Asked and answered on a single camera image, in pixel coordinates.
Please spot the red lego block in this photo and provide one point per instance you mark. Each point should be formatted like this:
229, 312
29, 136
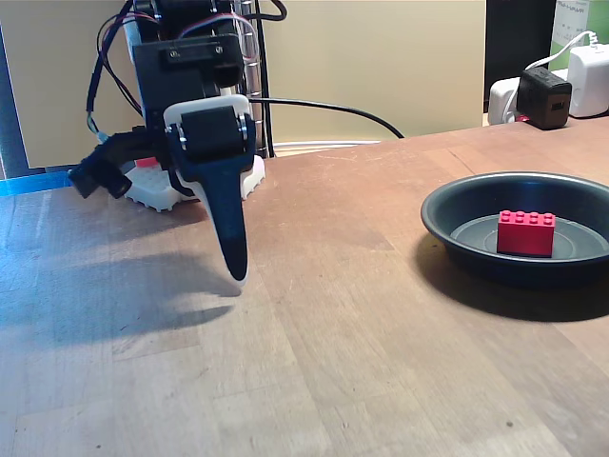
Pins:
525, 240

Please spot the dark round bin dish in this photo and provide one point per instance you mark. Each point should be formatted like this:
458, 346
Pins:
457, 224

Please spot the red and black table clamp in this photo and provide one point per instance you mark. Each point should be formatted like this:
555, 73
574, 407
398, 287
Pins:
145, 163

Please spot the chrome rack pole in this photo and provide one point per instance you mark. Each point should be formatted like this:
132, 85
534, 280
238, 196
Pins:
257, 81

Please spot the white power strip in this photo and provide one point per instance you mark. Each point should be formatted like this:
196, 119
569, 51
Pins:
499, 102

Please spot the black panel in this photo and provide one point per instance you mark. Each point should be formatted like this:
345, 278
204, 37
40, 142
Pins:
518, 43

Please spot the black cube power adapter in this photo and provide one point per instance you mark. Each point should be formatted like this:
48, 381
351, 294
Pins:
542, 97

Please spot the white power adapter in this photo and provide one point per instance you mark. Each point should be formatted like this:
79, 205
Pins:
590, 81

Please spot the green and white box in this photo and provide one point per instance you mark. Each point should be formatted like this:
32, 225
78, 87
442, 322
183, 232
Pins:
578, 19

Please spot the black camera module on mount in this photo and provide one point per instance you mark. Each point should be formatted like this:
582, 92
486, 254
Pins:
100, 166

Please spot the dark vertical frame post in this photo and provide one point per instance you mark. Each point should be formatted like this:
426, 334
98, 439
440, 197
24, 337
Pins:
12, 119

